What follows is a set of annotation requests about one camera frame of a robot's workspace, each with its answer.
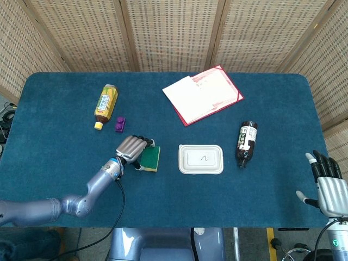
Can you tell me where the blue-grey robot torso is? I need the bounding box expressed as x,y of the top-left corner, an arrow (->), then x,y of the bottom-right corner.
107,227 -> 226,261

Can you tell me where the black cable bundle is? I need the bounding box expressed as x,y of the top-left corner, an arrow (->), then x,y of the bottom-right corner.
0,101 -> 17,145

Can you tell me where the chrome chair base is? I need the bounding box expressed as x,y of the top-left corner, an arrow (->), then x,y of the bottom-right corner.
282,243 -> 313,261

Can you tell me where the blue carpet table cover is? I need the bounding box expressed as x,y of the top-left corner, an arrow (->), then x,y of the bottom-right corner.
0,71 -> 330,229

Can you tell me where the white plastic container lid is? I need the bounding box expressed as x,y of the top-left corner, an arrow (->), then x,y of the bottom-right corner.
178,144 -> 225,175

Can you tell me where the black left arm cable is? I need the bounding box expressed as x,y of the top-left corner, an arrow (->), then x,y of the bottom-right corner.
53,176 -> 126,261

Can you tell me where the white paper sheet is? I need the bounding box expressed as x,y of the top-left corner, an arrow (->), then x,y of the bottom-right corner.
162,76 -> 199,115

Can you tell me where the dark tea bottle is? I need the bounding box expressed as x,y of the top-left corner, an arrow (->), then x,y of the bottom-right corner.
235,121 -> 258,169

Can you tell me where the red folder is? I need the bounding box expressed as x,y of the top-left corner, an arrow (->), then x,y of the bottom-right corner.
162,65 -> 245,127

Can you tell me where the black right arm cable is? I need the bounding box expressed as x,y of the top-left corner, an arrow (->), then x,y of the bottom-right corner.
316,219 -> 342,261

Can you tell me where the yellow label tea bottle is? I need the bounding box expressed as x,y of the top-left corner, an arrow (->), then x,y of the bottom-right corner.
94,84 -> 119,131

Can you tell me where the green yellow sponge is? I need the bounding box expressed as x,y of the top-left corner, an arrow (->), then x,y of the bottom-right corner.
139,145 -> 161,173

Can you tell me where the grey metal table leg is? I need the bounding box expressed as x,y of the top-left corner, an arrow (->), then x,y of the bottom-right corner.
232,227 -> 241,261

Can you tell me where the purple toy brick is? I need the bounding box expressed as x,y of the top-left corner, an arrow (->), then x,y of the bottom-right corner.
114,116 -> 128,133

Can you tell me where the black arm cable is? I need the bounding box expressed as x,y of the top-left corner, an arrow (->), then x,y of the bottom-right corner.
316,219 -> 342,261
53,176 -> 126,261

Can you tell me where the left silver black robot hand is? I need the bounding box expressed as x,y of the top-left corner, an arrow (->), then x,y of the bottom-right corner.
115,134 -> 156,171

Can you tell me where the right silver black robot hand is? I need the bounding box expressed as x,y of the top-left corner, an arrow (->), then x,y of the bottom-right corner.
295,150 -> 348,218

